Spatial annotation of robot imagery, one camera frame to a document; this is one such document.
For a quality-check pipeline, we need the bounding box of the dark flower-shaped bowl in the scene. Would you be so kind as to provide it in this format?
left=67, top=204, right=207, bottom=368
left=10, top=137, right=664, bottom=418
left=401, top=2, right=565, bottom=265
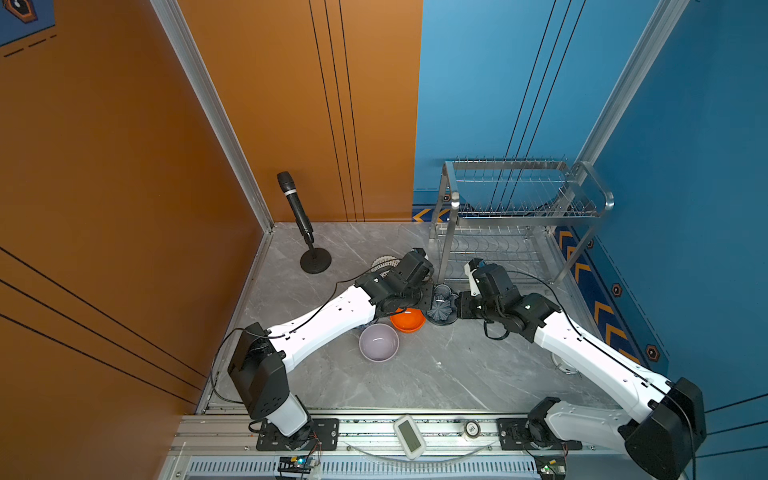
left=425, top=284, right=459, bottom=326

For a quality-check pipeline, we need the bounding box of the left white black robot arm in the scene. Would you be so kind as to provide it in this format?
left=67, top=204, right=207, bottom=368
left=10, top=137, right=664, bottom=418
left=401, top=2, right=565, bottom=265
left=227, top=248, right=434, bottom=450

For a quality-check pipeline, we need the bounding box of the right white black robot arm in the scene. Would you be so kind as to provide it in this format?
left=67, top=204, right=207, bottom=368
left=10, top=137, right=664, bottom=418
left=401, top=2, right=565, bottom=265
left=457, top=258, right=707, bottom=479

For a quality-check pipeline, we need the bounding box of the steel two-tier dish rack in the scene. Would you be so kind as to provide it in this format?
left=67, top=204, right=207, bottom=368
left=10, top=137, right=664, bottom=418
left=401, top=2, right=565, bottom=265
left=429, top=158, right=615, bottom=283

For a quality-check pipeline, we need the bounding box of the orange bowl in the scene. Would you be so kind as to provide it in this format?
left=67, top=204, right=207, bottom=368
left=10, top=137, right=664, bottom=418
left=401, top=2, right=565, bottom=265
left=390, top=308, right=426, bottom=334

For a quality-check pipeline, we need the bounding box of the white red patterned bowl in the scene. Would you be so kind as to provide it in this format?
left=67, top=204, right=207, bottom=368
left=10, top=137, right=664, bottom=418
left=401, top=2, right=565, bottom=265
left=370, top=255, right=400, bottom=272

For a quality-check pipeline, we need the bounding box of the lavender bowl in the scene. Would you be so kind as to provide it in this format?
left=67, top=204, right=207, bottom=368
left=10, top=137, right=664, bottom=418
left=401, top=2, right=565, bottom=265
left=359, top=324, right=400, bottom=363

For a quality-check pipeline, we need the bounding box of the black microphone on stand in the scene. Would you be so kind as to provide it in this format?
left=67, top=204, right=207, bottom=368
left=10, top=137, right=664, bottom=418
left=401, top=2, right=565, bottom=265
left=277, top=171, right=332, bottom=274

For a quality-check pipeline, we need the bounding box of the white analog alarm clock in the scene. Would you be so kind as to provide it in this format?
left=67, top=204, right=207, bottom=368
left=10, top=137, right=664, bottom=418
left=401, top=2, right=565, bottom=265
left=551, top=353, right=579, bottom=375

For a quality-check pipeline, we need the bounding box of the small round gauge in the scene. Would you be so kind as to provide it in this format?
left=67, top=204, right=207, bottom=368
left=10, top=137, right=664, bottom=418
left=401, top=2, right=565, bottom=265
left=463, top=420, right=481, bottom=439

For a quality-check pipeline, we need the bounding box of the white digital timer display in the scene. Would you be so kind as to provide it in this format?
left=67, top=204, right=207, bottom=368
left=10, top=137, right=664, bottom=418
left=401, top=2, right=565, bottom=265
left=393, top=415, right=426, bottom=460

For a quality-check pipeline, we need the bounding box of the right circuit board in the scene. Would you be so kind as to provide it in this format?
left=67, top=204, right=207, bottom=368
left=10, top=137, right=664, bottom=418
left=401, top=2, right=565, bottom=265
left=534, top=457, right=567, bottom=480

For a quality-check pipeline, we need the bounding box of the circuit board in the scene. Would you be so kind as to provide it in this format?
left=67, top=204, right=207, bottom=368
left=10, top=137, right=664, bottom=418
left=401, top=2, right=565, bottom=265
left=275, top=455, right=319, bottom=479
left=534, top=457, right=567, bottom=480

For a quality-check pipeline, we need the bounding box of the left circuit board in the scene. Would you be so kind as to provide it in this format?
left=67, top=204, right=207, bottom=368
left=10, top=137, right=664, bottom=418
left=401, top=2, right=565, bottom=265
left=275, top=455, right=319, bottom=479

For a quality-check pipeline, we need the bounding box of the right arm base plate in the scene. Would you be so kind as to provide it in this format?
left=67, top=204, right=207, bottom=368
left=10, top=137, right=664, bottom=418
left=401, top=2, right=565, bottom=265
left=496, top=418, right=583, bottom=452

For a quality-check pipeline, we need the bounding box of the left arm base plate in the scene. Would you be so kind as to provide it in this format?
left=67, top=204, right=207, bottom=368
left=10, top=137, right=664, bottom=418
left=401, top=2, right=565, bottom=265
left=256, top=418, right=339, bottom=452

